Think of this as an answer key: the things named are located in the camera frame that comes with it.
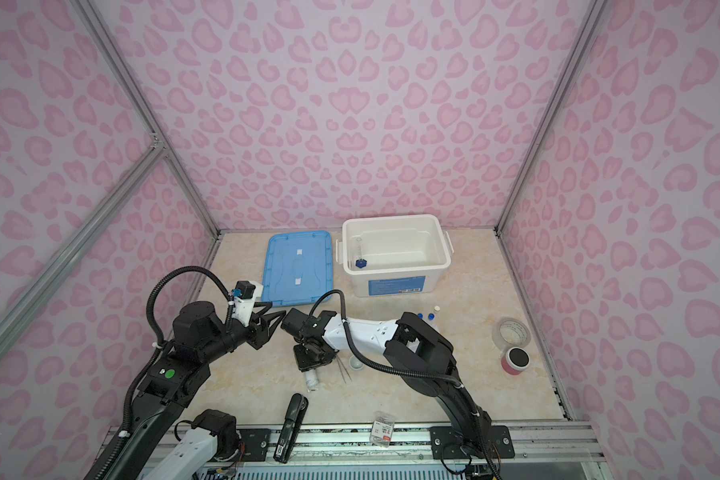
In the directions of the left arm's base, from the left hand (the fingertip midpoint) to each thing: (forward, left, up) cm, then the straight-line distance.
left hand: (276, 304), depth 71 cm
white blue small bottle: (-11, -6, -23) cm, 27 cm away
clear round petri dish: (+3, -65, -24) cm, 70 cm away
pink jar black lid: (-8, -62, -20) cm, 65 cm away
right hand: (-7, -4, -22) cm, 23 cm away
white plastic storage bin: (+36, -33, -26) cm, 55 cm away
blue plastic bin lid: (+30, +4, -25) cm, 40 cm away
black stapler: (-22, -2, -21) cm, 31 cm away
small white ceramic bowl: (-6, -18, -23) cm, 30 cm away
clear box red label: (-23, -25, -22) cm, 40 cm away
